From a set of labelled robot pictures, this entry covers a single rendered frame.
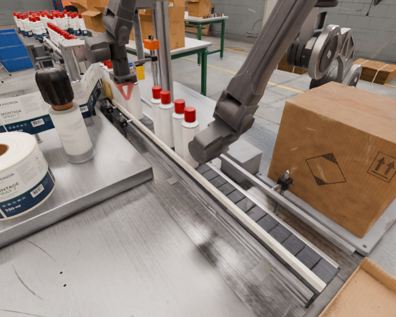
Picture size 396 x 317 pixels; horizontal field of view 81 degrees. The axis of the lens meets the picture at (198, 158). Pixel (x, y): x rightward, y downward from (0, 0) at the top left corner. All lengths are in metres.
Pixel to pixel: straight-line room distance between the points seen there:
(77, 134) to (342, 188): 0.76
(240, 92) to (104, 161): 0.54
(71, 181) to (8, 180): 0.17
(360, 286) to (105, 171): 0.74
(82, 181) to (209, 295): 0.49
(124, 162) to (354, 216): 0.68
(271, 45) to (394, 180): 0.37
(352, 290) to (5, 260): 0.81
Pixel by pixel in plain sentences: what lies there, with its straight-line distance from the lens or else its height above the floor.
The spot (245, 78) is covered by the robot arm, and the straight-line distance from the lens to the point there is 0.48.
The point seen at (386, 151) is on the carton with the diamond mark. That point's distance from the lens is 0.61.
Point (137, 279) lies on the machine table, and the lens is 0.61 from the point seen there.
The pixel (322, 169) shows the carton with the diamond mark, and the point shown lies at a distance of 0.68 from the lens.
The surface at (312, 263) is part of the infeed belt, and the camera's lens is 0.61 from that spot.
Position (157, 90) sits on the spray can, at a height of 1.08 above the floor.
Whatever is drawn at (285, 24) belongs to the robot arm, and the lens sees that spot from 0.46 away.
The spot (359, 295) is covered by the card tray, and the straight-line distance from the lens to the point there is 0.68.
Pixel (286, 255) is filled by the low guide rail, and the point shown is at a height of 0.91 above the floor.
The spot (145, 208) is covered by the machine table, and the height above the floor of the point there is 0.83.
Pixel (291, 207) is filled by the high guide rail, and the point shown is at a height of 0.96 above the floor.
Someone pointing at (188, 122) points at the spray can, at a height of 1.05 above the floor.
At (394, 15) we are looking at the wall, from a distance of 5.97.
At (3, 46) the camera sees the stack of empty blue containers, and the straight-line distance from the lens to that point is 5.65.
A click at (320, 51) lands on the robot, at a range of 1.05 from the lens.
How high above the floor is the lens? 1.37
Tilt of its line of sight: 38 degrees down
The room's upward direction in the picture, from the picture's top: straight up
